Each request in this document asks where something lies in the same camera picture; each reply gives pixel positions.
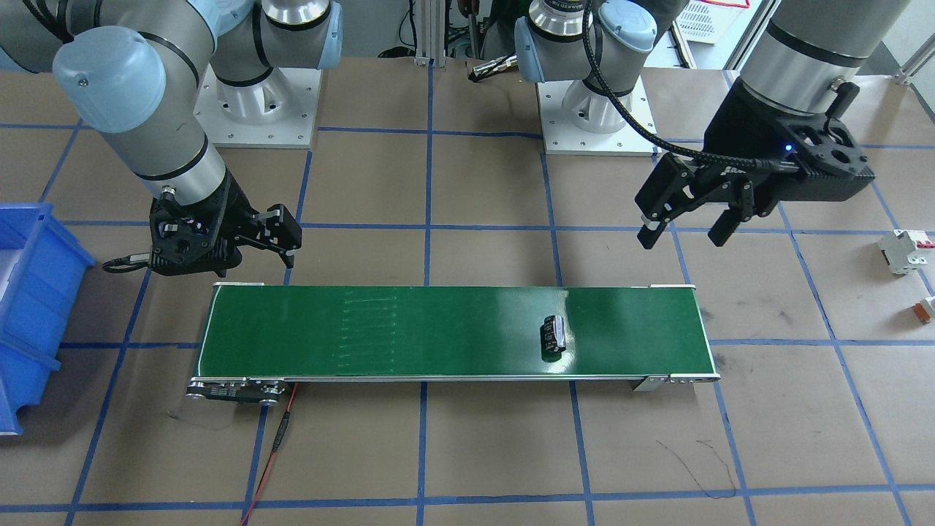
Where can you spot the black gripper near capacitor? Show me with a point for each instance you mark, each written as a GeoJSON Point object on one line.
{"type": "Point", "coordinates": [739, 128]}

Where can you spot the black gripper near bin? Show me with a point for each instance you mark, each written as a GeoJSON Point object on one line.
{"type": "Point", "coordinates": [235, 214]}

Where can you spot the black cylindrical capacitor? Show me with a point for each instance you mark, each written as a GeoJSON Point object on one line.
{"type": "Point", "coordinates": [554, 337]}

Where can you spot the silver robot arm near capacitor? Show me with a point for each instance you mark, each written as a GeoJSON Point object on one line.
{"type": "Point", "coordinates": [790, 53]}

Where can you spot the silver robot arm near bin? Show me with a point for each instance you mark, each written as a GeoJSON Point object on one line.
{"type": "Point", "coordinates": [133, 69]}

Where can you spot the green conveyor belt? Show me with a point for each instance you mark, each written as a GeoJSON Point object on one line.
{"type": "Point", "coordinates": [259, 339]}

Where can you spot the blue plastic bin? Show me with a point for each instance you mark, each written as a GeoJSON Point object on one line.
{"type": "Point", "coordinates": [43, 265]}

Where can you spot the small orange white component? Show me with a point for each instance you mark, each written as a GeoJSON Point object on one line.
{"type": "Point", "coordinates": [924, 310]}

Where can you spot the black wrist camera near capacitor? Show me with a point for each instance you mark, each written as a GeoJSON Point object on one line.
{"type": "Point", "coordinates": [830, 164]}

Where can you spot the white circuit breaker red switch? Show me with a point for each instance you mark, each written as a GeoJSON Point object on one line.
{"type": "Point", "coordinates": [905, 250]}

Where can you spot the aluminium frame post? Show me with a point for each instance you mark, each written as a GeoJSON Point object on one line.
{"type": "Point", "coordinates": [431, 25]}

